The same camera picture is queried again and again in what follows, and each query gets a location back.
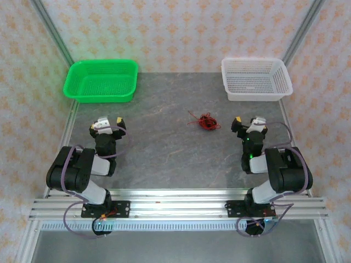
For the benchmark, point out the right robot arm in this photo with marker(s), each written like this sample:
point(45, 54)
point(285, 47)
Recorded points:
point(288, 170)

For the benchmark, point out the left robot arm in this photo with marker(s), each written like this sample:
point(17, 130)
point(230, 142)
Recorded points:
point(68, 170)

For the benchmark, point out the green plastic basket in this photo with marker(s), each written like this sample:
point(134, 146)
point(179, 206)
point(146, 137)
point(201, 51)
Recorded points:
point(101, 82)

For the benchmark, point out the white plastic basket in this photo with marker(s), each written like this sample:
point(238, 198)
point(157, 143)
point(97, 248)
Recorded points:
point(255, 79)

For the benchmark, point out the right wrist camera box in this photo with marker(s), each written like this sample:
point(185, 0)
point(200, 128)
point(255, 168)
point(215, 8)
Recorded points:
point(256, 124)

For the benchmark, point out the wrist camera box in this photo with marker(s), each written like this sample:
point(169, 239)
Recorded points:
point(256, 124)
point(103, 125)

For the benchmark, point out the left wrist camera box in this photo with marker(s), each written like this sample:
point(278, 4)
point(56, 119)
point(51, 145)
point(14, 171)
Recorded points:
point(103, 125)

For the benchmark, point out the aluminium table side rail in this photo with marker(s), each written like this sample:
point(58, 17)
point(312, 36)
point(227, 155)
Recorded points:
point(67, 128)
point(285, 109)

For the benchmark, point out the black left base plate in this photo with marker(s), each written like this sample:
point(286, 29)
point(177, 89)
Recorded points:
point(123, 209)

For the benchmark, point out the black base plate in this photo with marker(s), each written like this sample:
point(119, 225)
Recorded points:
point(233, 209)
point(123, 209)

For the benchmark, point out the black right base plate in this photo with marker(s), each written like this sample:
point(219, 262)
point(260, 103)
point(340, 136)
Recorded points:
point(233, 209)

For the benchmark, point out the aluminium mounting rail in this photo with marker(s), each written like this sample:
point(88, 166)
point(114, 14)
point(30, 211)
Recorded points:
point(178, 205)

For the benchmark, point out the aluminium corner post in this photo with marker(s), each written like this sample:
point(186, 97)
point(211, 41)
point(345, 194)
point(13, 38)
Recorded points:
point(301, 33)
point(53, 33)

